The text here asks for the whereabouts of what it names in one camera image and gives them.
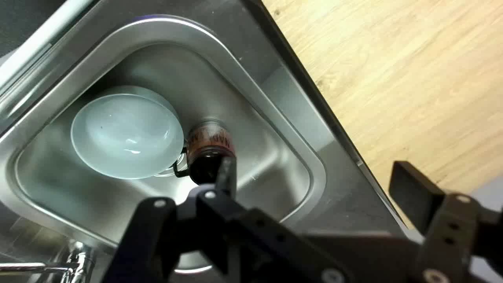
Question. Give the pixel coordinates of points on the stainless steel sink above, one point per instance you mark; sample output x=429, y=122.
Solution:
x=292, y=104

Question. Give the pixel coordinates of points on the brown ceramic mug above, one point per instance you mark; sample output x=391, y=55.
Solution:
x=209, y=142

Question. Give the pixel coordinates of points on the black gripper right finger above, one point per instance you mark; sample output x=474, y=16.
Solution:
x=445, y=230

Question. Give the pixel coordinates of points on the chrome sink faucet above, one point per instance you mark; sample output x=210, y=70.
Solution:
x=72, y=261

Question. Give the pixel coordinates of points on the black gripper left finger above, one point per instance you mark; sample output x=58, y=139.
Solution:
x=245, y=230

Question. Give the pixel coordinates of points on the pale white bowl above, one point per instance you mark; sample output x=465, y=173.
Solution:
x=126, y=131

